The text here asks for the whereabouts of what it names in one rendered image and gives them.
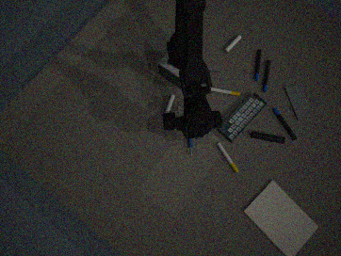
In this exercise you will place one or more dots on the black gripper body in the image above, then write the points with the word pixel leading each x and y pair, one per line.
pixel 170 122

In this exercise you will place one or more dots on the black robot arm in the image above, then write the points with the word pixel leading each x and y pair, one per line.
pixel 185 51

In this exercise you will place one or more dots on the blue stylus with grey tip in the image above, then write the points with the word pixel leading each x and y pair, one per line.
pixel 190 142

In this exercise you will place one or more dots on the black pen with blue cap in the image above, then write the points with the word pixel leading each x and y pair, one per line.
pixel 257 67
pixel 265 85
pixel 287 128

